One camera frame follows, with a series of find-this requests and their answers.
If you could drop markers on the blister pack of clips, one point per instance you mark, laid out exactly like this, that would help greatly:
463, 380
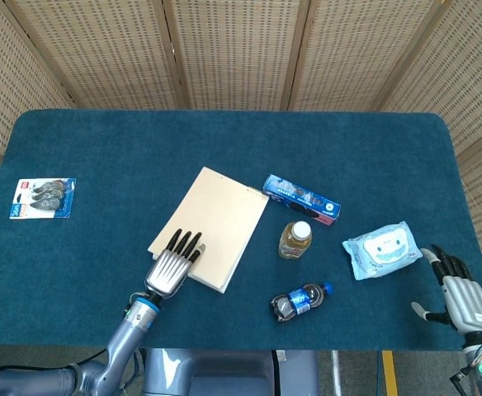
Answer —
43, 198

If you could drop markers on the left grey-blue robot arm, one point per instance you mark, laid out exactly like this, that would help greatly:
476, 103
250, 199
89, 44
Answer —
125, 342

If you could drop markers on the tan notebook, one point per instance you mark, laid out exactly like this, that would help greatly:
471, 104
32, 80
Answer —
224, 206

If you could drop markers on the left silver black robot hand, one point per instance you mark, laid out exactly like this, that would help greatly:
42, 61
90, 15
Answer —
168, 272

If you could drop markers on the grey-blue robot torso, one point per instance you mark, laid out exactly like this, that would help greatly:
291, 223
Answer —
224, 371

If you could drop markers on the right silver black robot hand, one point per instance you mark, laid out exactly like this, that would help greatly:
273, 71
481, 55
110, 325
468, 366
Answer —
466, 303

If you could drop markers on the dark blue table cloth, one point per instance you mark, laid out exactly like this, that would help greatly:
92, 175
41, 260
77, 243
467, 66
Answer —
100, 144

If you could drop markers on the light blue wet wipes pack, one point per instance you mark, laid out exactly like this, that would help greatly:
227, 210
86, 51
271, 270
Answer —
383, 249

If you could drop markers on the yellow tea bottle white cap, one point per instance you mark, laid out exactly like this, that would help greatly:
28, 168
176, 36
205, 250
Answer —
294, 243

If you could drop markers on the blue cookie box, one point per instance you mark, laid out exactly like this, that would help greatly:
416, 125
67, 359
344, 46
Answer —
307, 200

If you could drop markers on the cola bottle blue label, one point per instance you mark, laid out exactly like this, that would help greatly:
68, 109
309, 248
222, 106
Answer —
299, 301

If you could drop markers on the bamboo folding screen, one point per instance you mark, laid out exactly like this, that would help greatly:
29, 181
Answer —
241, 53

